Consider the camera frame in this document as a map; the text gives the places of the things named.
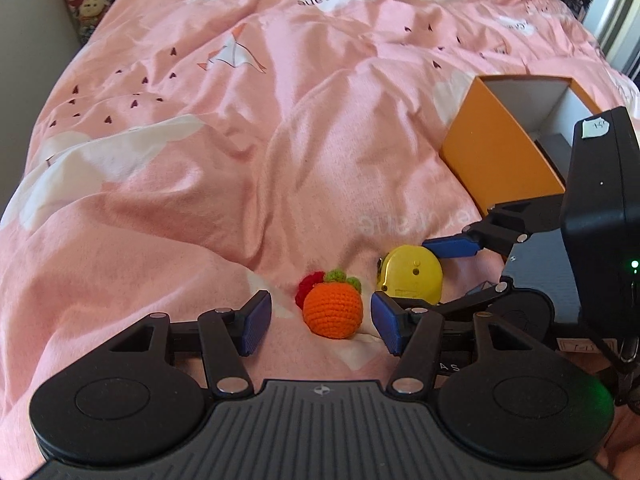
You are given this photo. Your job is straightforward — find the pink printed blanket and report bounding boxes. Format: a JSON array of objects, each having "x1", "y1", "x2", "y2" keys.
[{"x1": 0, "y1": 0, "x2": 640, "y2": 461}]

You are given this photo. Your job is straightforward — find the sliding door frame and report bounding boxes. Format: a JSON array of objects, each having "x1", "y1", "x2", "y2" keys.
[{"x1": 590, "y1": 0, "x2": 640, "y2": 81}]

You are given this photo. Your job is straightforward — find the orange cardboard box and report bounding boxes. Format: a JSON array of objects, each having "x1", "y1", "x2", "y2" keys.
[{"x1": 440, "y1": 75, "x2": 603, "y2": 216}]

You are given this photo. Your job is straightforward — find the red crochet fruit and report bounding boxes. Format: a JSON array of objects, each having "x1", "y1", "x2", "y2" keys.
[{"x1": 295, "y1": 271, "x2": 326, "y2": 311}]

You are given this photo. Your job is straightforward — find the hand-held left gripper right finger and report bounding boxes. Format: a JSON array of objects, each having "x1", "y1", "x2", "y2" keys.
[{"x1": 371, "y1": 292, "x2": 538, "y2": 396}]

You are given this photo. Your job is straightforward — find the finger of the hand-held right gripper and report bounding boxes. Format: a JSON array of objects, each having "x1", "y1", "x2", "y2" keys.
[
  {"x1": 422, "y1": 195, "x2": 566, "y2": 261},
  {"x1": 434, "y1": 281, "x2": 512, "y2": 320}
]

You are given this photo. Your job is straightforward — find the orange crochet fruit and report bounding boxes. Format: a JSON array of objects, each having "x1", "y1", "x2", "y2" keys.
[{"x1": 302, "y1": 270, "x2": 363, "y2": 336}]

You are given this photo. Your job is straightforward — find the yellow tape measure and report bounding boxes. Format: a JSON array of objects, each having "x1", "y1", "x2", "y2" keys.
[{"x1": 375, "y1": 245, "x2": 444, "y2": 307}]

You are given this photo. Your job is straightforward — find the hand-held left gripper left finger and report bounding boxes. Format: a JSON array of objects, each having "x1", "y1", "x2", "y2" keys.
[{"x1": 109, "y1": 291, "x2": 272, "y2": 396}]

